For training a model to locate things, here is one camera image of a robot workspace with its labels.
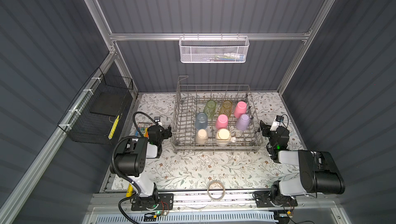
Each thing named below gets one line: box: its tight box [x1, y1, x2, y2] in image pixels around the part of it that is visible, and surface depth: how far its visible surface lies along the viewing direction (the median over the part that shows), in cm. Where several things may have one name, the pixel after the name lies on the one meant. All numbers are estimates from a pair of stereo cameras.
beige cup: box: [195, 128, 209, 145], surface depth 84 cm
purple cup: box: [235, 114, 252, 131], surface depth 91 cm
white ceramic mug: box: [215, 128, 232, 147], surface depth 85 cm
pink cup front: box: [234, 101, 247, 119], surface depth 96 cm
